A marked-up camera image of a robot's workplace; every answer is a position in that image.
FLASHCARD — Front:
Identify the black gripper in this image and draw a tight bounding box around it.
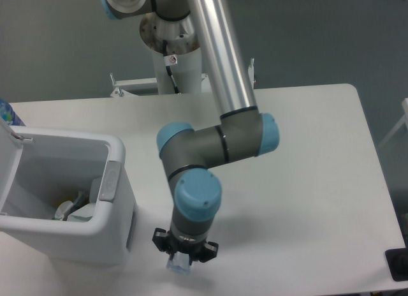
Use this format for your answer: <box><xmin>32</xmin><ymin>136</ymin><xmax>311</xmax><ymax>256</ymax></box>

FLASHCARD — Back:
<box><xmin>152</xmin><ymin>228</ymin><xmax>219</xmax><ymax>263</ymax></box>

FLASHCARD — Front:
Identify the clear plastic water bottle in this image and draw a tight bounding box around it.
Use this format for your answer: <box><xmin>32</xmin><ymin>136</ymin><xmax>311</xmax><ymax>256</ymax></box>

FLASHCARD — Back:
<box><xmin>166</xmin><ymin>251</ymin><xmax>191</xmax><ymax>275</ymax></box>

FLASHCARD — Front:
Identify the clear plastic bag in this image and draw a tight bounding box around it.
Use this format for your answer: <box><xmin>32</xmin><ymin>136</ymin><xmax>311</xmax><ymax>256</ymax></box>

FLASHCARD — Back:
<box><xmin>67</xmin><ymin>177</ymin><xmax>102</xmax><ymax>223</ymax></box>

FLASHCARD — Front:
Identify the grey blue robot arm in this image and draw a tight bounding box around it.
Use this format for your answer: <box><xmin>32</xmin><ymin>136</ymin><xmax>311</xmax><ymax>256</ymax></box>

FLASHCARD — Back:
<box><xmin>101</xmin><ymin>0</ymin><xmax>279</xmax><ymax>269</ymax></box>

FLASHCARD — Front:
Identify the trash inside the can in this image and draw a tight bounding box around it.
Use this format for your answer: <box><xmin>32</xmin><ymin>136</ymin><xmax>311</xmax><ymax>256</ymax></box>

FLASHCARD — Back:
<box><xmin>52</xmin><ymin>191</ymin><xmax>86</xmax><ymax>221</ymax></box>

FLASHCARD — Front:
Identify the white plastic trash can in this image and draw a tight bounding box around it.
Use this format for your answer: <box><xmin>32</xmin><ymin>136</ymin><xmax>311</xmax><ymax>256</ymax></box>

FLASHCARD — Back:
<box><xmin>1</xmin><ymin>124</ymin><xmax>136</xmax><ymax>265</ymax></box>

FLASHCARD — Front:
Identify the black clamp at table edge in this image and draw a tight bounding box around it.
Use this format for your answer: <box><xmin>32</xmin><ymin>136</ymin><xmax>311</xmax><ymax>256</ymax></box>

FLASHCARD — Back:
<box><xmin>385</xmin><ymin>248</ymin><xmax>407</xmax><ymax>282</ymax></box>

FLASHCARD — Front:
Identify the blue bottle at left edge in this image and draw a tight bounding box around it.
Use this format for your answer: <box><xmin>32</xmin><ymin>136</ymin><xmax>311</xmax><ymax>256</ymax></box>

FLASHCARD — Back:
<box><xmin>0</xmin><ymin>98</ymin><xmax>26</xmax><ymax>126</ymax></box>

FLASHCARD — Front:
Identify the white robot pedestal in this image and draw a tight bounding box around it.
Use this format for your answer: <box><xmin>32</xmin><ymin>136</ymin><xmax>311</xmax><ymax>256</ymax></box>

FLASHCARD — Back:
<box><xmin>109</xmin><ymin>13</ymin><xmax>258</xmax><ymax>98</ymax></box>

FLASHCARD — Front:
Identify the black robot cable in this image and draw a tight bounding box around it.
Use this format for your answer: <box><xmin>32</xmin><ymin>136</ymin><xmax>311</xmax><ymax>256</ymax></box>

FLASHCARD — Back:
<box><xmin>161</xmin><ymin>39</ymin><xmax>181</xmax><ymax>94</ymax></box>

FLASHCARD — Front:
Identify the white frame at right edge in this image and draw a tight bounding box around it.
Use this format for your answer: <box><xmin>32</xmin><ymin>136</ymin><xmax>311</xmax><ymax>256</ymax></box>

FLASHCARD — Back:
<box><xmin>377</xmin><ymin>98</ymin><xmax>408</xmax><ymax>150</ymax></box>

